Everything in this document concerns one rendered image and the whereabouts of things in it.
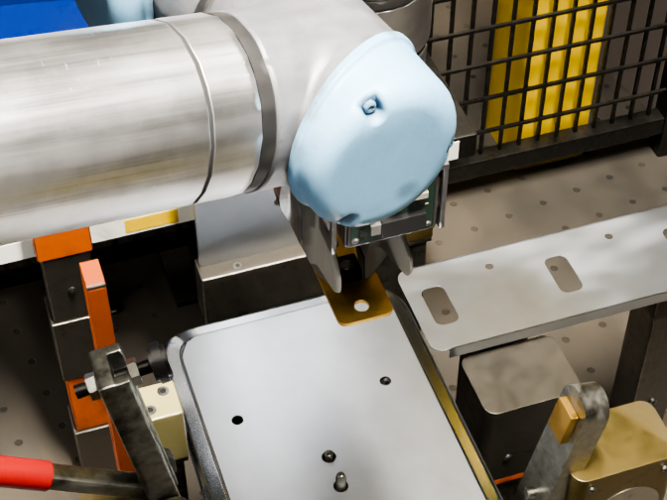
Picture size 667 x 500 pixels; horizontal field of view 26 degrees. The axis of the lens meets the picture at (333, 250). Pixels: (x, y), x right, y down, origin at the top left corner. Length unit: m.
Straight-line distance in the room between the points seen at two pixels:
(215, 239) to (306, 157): 0.74
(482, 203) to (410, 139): 1.23
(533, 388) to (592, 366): 0.39
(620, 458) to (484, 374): 0.18
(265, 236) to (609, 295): 0.31
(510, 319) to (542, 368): 0.05
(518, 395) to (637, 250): 0.20
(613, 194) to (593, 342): 0.25
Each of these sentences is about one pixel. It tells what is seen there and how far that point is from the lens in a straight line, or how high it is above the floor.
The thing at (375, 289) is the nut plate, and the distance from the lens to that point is 0.95.
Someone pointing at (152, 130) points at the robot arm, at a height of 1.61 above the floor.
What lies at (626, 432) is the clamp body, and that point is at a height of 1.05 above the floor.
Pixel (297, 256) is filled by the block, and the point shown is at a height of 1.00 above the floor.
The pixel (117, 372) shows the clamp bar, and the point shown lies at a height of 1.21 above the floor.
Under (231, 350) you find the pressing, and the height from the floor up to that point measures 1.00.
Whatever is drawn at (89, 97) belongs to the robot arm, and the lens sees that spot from 0.53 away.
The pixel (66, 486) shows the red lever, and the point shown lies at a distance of 1.05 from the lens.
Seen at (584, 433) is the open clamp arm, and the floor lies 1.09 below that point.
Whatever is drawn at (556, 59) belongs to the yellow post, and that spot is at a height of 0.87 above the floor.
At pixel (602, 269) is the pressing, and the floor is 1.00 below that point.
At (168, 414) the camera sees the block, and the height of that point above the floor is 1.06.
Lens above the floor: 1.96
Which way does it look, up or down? 46 degrees down
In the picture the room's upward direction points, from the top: straight up
